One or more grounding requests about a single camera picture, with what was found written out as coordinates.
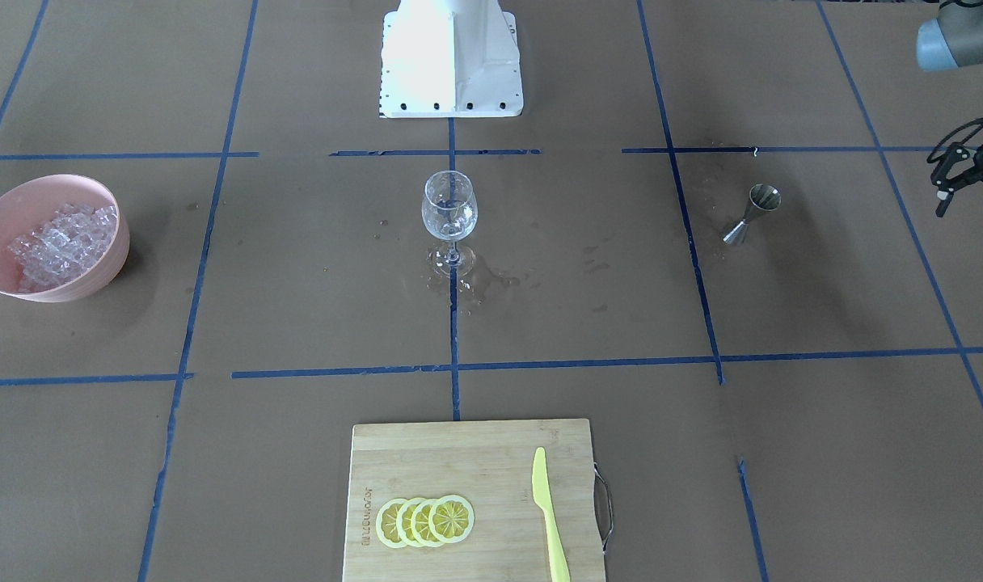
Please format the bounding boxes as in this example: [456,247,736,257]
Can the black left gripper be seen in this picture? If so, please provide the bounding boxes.
[930,142,983,217]

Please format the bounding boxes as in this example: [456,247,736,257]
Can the steel double jigger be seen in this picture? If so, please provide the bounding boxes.
[722,183,781,246]

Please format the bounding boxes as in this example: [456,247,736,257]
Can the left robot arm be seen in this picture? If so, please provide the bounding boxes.
[916,1,983,217]

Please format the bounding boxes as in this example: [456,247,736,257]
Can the clear wine glass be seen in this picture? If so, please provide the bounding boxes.
[421,170,479,279]

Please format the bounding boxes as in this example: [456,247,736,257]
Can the pile of clear ice cubes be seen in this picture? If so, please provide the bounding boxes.
[7,203,119,293]

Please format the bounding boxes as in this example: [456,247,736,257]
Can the yellow plastic knife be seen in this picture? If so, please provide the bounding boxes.
[531,447,572,581]

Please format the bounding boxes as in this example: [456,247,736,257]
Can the bamboo cutting board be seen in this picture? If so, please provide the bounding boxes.
[341,419,606,581]

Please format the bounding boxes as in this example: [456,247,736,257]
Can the lemon slice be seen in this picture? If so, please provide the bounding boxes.
[395,497,426,548]
[409,500,444,548]
[376,498,407,549]
[428,494,475,544]

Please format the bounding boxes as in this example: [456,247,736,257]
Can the pink plastic bowl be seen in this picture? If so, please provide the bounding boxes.
[0,174,130,303]

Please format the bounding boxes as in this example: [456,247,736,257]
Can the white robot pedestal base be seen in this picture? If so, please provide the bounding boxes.
[378,1,525,119]

